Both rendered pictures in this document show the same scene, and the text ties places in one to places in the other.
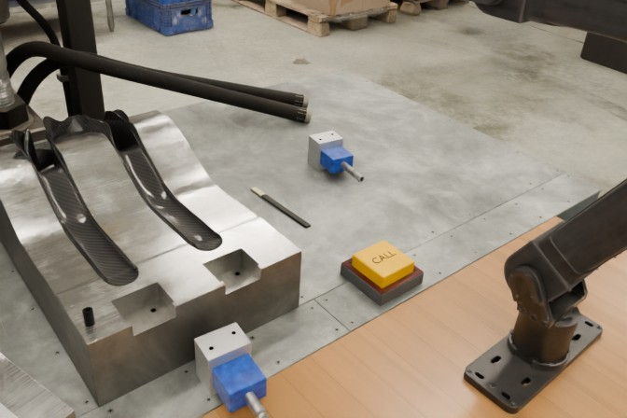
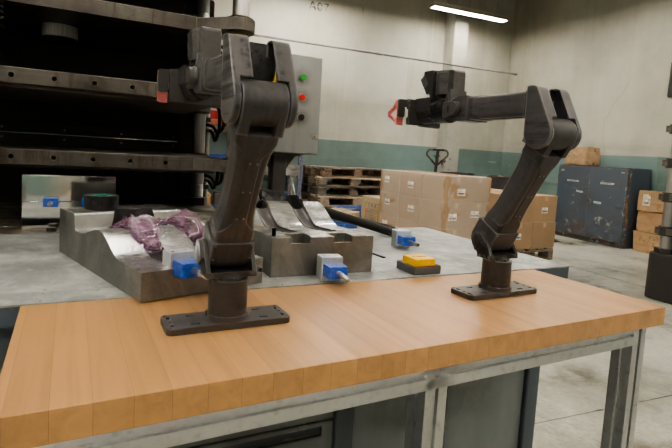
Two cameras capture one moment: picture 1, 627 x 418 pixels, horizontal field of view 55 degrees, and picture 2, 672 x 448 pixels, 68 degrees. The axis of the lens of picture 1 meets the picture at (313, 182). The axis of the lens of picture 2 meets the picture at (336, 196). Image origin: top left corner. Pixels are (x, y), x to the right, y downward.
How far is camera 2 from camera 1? 0.68 m
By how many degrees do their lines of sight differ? 29
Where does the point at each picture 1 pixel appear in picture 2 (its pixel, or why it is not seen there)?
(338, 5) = not seen: hidden behind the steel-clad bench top
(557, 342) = (499, 273)
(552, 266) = (489, 226)
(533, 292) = (481, 240)
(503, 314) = not seen: hidden behind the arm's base
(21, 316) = not seen: hidden behind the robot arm
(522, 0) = (465, 111)
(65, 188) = (267, 214)
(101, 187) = (282, 216)
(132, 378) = (286, 268)
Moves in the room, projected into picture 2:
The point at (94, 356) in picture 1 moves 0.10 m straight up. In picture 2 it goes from (273, 246) to (276, 201)
